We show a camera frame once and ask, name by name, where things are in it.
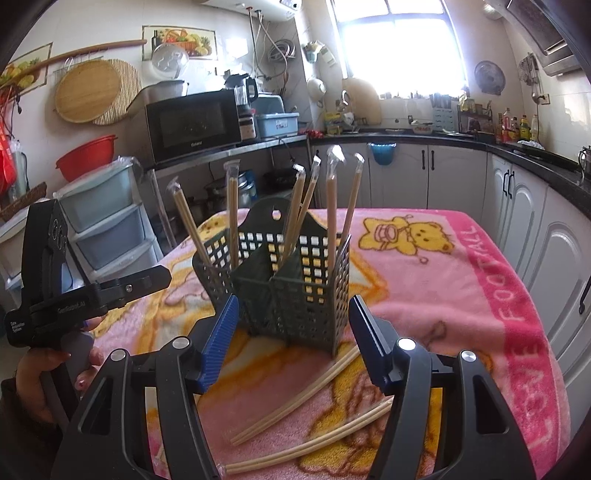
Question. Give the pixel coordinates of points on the wall fan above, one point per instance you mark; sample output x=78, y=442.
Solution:
x=490, y=78

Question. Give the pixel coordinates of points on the bare chopsticks pair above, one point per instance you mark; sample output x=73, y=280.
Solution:
x=312, y=445
x=294, y=403

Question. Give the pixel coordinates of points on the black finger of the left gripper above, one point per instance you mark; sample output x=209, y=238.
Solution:
x=118, y=292

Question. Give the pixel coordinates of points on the bare chopsticks pair upper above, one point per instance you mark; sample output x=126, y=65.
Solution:
x=294, y=403

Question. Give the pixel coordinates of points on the chopsticks pair leaning on basket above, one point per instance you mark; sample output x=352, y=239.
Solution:
x=295, y=202

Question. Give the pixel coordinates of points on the dark green utensil basket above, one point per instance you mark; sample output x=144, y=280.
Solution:
x=298, y=300

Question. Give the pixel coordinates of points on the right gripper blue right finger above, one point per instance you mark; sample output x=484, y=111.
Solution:
x=479, y=437

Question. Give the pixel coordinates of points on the metal shelf rack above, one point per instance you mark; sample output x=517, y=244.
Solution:
x=266, y=168

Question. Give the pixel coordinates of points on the steel pot on shelf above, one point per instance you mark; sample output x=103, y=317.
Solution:
x=247, y=194

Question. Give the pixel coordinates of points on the round woven bamboo tray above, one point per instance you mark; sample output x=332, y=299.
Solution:
x=97, y=92

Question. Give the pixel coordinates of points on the blue plastic bin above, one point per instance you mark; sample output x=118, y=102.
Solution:
x=275, y=125

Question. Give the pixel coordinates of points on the plastic drawer tower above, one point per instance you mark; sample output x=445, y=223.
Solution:
x=107, y=225

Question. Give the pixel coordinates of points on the fruit picture on wall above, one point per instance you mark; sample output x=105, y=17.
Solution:
x=197, y=43

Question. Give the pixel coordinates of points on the black range hood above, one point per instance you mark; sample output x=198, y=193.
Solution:
x=552, y=51

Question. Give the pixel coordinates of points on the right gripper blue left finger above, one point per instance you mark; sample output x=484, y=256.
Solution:
x=107, y=437

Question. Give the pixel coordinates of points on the wrapped chopsticks pair long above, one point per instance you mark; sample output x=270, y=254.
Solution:
x=231, y=182

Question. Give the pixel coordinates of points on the red plastic basin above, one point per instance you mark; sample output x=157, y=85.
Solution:
x=87, y=157

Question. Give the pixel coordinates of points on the hanging blue basket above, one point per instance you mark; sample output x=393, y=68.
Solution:
x=383, y=154

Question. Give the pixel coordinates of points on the pink cartoon blanket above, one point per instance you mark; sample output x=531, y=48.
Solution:
x=460, y=295

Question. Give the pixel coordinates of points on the bare chopsticks pair lower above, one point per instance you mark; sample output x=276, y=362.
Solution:
x=312, y=445

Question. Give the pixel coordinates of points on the black microwave oven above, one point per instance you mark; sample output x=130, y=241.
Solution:
x=191, y=124

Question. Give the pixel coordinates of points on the red snack bag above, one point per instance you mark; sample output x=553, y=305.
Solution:
x=8, y=173

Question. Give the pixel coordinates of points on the white kitchen cabinets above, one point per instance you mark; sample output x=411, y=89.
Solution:
x=536, y=213

